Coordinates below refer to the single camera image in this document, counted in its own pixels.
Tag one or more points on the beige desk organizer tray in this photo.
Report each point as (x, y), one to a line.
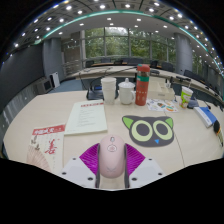
(160, 91)

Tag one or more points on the black desk microphone base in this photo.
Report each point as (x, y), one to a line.
(94, 95)
(194, 103)

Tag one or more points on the white lidded mug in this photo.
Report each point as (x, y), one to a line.
(126, 94)

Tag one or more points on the dark office chairs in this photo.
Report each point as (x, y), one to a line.
(166, 66)

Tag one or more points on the white standing board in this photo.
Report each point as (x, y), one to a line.
(55, 80)

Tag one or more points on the pink computer mouse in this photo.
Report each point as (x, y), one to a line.
(112, 160)

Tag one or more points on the red and white fan booklet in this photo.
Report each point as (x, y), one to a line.
(46, 146)

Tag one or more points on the black and yellow microphone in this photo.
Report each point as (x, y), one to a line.
(217, 128)

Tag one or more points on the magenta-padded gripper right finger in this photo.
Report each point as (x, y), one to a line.
(150, 170)

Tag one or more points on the cat face mouse pad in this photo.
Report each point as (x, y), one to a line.
(150, 131)

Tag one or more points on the stack of white paper cups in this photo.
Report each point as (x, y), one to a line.
(108, 91)

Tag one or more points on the blue and white book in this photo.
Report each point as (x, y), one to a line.
(206, 116)

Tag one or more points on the ceiling lights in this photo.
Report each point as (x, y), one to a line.
(102, 6)

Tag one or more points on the cream paper document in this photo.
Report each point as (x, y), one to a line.
(86, 117)

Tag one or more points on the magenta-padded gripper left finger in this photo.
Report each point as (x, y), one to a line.
(75, 170)

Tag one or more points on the printed paper cup with straw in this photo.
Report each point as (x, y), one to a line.
(186, 96)

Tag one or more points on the grey box appliance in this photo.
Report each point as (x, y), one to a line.
(43, 86)

